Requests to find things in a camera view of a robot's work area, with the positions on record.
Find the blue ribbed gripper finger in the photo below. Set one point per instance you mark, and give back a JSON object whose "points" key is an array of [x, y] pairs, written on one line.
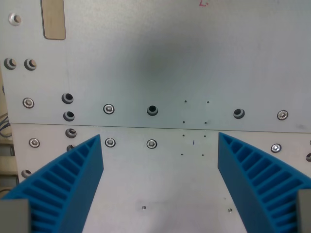
{"points": [[245, 179], [73, 179]]}

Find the silver socket head screw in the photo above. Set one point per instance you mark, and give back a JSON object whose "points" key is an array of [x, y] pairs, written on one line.
{"points": [[110, 142], [276, 147], [282, 115], [34, 142], [151, 144], [108, 108], [28, 103]]}

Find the grey metal plate with pen mark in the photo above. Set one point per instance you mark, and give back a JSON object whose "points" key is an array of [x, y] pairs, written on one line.
{"points": [[160, 174]]}

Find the large grey metal plate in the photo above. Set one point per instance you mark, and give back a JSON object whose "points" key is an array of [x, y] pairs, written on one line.
{"points": [[170, 60]]}

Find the rounded wooden insert panel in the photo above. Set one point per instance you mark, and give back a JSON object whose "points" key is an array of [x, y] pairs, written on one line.
{"points": [[53, 19]]}

